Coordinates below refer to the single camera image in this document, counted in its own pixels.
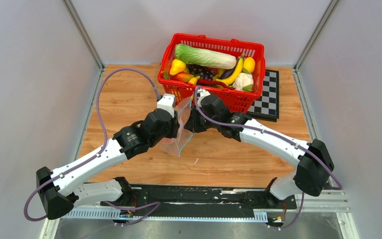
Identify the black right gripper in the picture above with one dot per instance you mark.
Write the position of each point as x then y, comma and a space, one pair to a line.
192, 124

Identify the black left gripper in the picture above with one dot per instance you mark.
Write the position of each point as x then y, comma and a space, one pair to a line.
175, 124

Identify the clear zip top bag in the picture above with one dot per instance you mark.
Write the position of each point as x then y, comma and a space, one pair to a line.
174, 146

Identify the purple eggplant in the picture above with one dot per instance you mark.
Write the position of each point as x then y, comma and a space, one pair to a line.
226, 74

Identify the yellow pear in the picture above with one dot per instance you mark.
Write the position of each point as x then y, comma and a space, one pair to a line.
177, 66

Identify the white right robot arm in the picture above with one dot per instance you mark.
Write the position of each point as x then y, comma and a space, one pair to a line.
311, 160

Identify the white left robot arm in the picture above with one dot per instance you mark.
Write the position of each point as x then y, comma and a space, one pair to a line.
58, 189

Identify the red chili pepper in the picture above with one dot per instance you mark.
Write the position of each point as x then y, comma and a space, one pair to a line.
210, 83

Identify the yellow banana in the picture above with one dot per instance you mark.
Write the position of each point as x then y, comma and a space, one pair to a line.
235, 73

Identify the dark purple grapes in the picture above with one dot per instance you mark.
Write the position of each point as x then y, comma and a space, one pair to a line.
202, 71

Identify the white cauliflower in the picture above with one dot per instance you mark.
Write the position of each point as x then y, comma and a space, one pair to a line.
244, 82

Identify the red plastic shopping basket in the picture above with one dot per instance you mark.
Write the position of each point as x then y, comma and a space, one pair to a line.
236, 101

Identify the black white checkerboard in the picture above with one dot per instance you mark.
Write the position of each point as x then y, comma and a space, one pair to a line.
266, 107

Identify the white green napa cabbage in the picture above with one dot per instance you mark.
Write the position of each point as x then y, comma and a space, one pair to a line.
204, 57

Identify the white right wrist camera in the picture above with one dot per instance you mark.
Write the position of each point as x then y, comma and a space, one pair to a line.
201, 94

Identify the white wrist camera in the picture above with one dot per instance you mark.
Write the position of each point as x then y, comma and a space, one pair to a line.
201, 94
167, 102

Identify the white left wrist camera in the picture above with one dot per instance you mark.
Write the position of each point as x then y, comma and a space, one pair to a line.
167, 102

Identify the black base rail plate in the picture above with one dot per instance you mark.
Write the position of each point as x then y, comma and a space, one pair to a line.
202, 202

